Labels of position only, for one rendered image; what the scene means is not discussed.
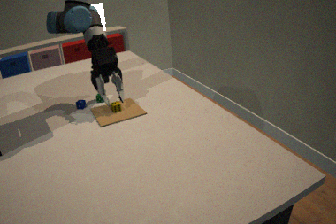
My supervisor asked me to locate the yellow die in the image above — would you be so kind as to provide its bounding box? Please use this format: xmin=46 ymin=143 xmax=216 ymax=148
xmin=111 ymin=101 xmax=122 ymax=112

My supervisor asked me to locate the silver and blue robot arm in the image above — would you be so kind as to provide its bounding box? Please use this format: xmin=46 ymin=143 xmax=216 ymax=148
xmin=47 ymin=0 xmax=108 ymax=46

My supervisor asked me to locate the green die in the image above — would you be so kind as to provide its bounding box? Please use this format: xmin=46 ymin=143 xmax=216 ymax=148
xmin=96 ymin=94 xmax=104 ymax=103

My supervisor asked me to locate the blue die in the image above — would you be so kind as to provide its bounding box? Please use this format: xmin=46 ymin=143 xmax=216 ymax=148
xmin=76 ymin=100 xmax=87 ymax=110

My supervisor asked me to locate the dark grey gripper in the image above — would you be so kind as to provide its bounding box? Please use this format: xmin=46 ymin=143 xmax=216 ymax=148
xmin=87 ymin=34 xmax=124 ymax=106

